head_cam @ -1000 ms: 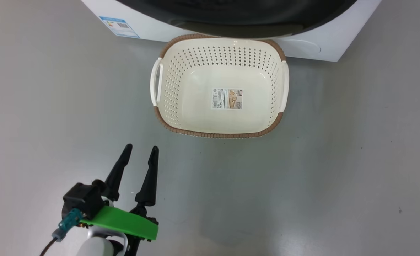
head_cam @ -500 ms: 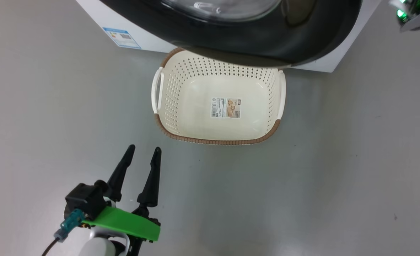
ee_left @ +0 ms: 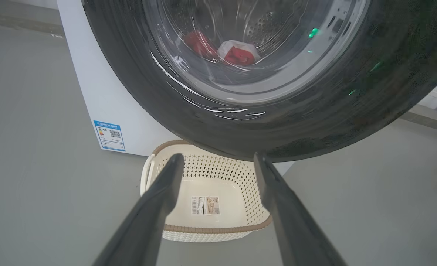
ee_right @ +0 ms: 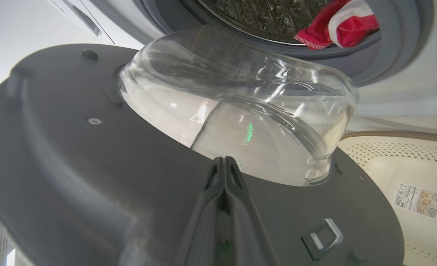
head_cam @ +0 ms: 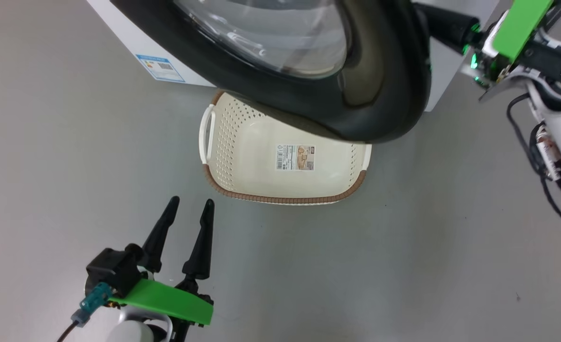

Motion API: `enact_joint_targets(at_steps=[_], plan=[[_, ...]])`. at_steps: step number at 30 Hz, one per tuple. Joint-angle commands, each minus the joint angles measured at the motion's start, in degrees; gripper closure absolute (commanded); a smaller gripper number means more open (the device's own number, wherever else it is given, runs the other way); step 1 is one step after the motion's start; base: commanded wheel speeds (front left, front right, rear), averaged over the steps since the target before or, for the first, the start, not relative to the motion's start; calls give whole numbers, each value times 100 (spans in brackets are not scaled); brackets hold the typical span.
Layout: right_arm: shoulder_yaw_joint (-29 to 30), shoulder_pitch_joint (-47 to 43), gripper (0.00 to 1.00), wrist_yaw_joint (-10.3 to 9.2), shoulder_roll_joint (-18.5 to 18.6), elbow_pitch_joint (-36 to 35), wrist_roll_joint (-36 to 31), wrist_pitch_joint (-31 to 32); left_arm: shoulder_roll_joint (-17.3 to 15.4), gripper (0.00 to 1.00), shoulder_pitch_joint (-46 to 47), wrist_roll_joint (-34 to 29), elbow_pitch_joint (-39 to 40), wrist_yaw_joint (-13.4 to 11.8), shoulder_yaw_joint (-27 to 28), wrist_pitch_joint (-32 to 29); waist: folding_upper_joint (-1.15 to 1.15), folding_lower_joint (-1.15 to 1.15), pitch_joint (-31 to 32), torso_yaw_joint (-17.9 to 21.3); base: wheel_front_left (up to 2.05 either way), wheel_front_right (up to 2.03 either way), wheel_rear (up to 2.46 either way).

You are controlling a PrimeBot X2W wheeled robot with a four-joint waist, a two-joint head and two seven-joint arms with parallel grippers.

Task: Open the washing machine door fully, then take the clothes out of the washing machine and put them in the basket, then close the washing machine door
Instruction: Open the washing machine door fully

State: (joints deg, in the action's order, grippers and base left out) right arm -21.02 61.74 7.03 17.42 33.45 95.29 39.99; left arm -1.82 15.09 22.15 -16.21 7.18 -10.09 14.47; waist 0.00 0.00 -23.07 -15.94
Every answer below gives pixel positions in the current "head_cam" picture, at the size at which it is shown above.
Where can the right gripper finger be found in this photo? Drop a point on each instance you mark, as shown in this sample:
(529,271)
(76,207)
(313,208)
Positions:
(451,28)

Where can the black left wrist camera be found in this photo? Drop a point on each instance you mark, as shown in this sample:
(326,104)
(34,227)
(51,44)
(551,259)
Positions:
(112,270)

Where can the black glass washing machine door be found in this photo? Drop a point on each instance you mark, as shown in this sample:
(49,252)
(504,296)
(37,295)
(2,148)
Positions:
(242,80)

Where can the cream perforated laundry basket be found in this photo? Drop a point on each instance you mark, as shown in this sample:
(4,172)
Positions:
(257,161)

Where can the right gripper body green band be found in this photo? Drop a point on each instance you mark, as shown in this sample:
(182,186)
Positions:
(518,28)

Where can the blue energy label sticker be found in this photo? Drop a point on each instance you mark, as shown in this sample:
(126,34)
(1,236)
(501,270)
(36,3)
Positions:
(159,67)

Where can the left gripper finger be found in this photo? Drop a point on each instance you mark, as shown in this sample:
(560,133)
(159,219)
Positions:
(201,251)
(159,237)

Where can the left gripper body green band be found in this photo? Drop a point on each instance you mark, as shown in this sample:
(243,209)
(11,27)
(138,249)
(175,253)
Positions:
(166,301)

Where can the paper label in basket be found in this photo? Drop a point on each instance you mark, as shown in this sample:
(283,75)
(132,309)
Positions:
(294,157)

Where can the white front-load washing machine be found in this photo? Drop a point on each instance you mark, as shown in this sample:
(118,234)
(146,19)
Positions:
(133,33)

